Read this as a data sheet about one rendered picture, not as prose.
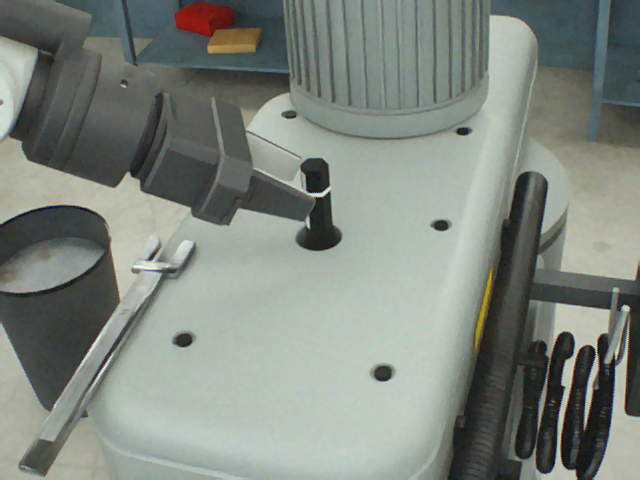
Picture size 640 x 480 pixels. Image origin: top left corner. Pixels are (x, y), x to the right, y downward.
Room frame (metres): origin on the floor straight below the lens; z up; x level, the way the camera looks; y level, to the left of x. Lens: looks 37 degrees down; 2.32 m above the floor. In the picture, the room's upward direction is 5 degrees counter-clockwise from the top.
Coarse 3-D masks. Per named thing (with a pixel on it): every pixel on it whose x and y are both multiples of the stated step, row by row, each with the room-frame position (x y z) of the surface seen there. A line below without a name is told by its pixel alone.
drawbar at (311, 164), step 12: (312, 168) 0.58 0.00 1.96; (324, 168) 0.57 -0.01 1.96; (312, 180) 0.57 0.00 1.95; (324, 180) 0.57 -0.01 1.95; (312, 192) 0.57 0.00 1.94; (324, 204) 0.57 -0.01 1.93; (312, 216) 0.57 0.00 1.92; (324, 216) 0.57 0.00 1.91; (312, 228) 0.57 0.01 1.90; (324, 228) 0.57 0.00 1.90; (312, 240) 0.57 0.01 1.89; (324, 240) 0.57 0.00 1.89
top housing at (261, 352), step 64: (256, 128) 0.76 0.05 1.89; (320, 128) 0.75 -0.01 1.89; (448, 128) 0.73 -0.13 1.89; (384, 192) 0.63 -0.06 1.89; (448, 192) 0.63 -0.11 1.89; (192, 256) 0.57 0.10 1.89; (256, 256) 0.56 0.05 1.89; (320, 256) 0.55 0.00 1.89; (384, 256) 0.55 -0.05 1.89; (448, 256) 0.54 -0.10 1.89; (192, 320) 0.49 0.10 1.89; (256, 320) 0.49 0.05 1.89; (320, 320) 0.48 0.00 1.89; (384, 320) 0.47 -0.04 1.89; (448, 320) 0.47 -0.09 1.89; (128, 384) 0.43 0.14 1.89; (192, 384) 0.43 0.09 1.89; (256, 384) 0.42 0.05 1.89; (320, 384) 0.42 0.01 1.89; (384, 384) 0.41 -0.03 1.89; (448, 384) 0.42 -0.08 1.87; (128, 448) 0.40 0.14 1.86; (192, 448) 0.38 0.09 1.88; (256, 448) 0.37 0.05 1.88; (320, 448) 0.36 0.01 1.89; (384, 448) 0.36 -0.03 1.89; (448, 448) 0.42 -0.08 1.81
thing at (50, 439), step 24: (144, 264) 0.55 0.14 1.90; (168, 264) 0.55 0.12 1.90; (144, 288) 0.52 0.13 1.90; (120, 312) 0.50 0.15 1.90; (120, 336) 0.47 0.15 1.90; (96, 360) 0.45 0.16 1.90; (72, 384) 0.43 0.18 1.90; (96, 384) 0.43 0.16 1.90; (72, 408) 0.40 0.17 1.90; (48, 432) 0.38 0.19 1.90; (24, 456) 0.36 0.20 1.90; (48, 456) 0.36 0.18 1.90
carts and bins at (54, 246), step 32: (32, 224) 2.55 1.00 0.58; (64, 224) 2.56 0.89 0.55; (96, 224) 2.50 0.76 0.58; (0, 256) 2.44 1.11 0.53; (32, 256) 2.45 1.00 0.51; (64, 256) 2.44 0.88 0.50; (96, 256) 2.42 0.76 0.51; (0, 288) 2.29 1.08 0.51; (32, 288) 2.28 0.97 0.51; (64, 288) 2.14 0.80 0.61; (96, 288) 2.22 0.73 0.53; (0, 320) 2.21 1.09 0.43; (32, 320) 2.12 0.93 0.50; (64, 320) 2.13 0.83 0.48; (96, 320) 2.20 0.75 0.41; (32, 352) 2.14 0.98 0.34; (64, 352) 2.13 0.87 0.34; (32, 384) 2.21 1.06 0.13; (64, 384) 2.14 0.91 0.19
